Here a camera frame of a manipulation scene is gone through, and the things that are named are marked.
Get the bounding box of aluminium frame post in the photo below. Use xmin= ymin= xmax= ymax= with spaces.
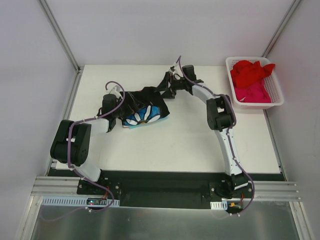
xmin=37 ymin=0 xmax=81 ymax=73
xmin=257 ymin=0 xmax=304 ymax=58

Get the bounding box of teal t-shirt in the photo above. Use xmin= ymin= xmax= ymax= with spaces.
xmin=122 ymin=119 xmax=148 ymax=130

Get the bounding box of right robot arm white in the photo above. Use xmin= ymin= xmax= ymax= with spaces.
xmin=156 ymin=64 xmax=249 ymax=199

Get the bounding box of black t-shirt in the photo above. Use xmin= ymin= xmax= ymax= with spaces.
xmin=119 ymin=86 xmax=170 ymax=128

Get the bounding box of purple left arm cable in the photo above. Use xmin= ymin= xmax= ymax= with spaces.
xmin=66 ymin=81 xmax=126 ymax=208

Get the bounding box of red t-shirt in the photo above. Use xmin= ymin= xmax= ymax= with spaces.
xmin=230 ymin=60 xmax=276 ymax=89

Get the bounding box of white plastic basket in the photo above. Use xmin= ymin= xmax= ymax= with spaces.
xmin=225 ymin=56 xmax=284 ymax=110

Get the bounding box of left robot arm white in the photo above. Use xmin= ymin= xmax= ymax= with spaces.
xmin=50 ymin=91 xmax=152 ymax=195

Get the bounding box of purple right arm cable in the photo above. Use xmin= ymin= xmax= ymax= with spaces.
xmin=176 ymin=55 xmax=256 ymax=213

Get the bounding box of left aluminium frame post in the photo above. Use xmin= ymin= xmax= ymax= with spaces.
xmin=37 ymin=0 xmax=81 ymax=73

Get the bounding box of magenta t-shirt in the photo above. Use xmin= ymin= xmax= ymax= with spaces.
xmin=234 ymin=80 xmax=272 ymax=104

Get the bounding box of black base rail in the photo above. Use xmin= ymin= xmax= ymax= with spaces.
xmin=47 ymin=172 xmax=276 ymax=210

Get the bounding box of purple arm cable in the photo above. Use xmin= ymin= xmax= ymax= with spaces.
xmin=176 ymin=55 xmax=256 ymax=213
xmin=66 ymin=81 xmax=126 ymax=208

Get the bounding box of right aluminium frame post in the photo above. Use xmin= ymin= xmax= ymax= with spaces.
xmin=257 ymin=0 xmax=304 ymax=58

